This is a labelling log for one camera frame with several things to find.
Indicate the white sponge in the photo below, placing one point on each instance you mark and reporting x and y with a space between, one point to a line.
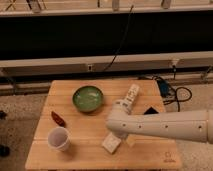
111 143

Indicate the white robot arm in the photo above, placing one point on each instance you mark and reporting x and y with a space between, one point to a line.
187 125

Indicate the green ceramic bowl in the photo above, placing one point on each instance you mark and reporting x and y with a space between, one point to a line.
88 98

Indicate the clear bottle white label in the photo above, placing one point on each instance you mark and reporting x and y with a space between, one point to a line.
132 93

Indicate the blue power adapter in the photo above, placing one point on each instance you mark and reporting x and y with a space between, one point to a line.
164 88

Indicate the red chili pepper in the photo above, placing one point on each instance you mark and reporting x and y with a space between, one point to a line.
58 119

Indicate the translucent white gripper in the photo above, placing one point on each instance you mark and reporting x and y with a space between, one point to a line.
130 139

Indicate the white wall outlet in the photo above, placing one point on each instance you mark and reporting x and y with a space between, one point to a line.
174 62

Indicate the black smartphone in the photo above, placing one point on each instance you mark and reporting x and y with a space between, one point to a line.
150 111

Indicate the wooden folding table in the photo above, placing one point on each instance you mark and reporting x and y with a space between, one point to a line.
88 132

